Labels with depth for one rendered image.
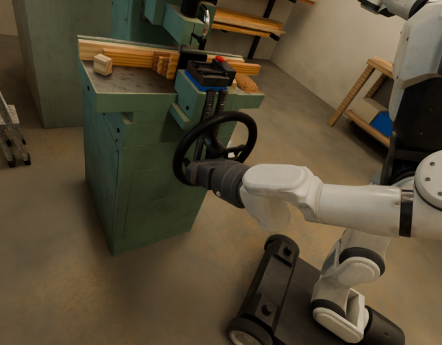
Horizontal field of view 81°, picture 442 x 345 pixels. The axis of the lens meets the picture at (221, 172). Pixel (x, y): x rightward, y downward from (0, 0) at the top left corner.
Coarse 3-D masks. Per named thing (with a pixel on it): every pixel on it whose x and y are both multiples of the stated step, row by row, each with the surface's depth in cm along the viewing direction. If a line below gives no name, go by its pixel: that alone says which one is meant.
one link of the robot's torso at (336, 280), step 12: (336, 252) 102; (324, 264) 112; (336, 264) 97; (348, 264) 89; (360, 264) 86; (372, 264) 85; (324, 276) 101; (336, 276) 94; (348, 276) 90; (360, 276) 88; (372, 276) 86; (324, 288) 106; (336, 288) 103; (348, 288) 94; (312, 300) 113; (324, 300) 109; (336, 300) 106; (312, 312) 114; (336, 312) 106
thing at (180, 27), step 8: (168, 8) 80; (176, 8) 80; (168, 16) 81; (176, 16) 78; (184, 16) 76; (168, 24) 82; (176, 24) 78; (184, 24) 75; (192, 24) 76; (200, 24) 77; (176, 32) 79; (184, 32) 77; (192, 32) 78; (200, 32) 79; (184, 40) 78; (192, 40) 80
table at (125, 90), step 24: (96, 72) 71; (120, 72) 75; (144, 72) 80; (96, 96) 65; (120, 96) 68; (144, 96) 72; (168, 96) 76; (240, 96) 92; (264, 96) 99; (192, 120) 75
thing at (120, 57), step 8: (104, 48) 74; (112, 56) 75; (120, 56) 76; (128, 56) 77; (136, 56) 78; (144, 56) 80; (152, 56) 81; (112, 64) 76; (120, 64) 78; (128, 64) 79; (136, 64) 80; (144, 64) 82; (232, 64) 100; (240, 64) 102; (248, 64) 105; (256, 64) 108; (240, 72) 104; (248, 72) 107; (256, 72) 109
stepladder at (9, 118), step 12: (0, 96) 132; (0, 108) 121; (12, 108) 139; (0, 120) 130; (12, 120) 132; (0, 132) 130; (12, 132) 131; (0, 144) 133; (24, 144) 157; (12, 156) 144; (24, 156) 143
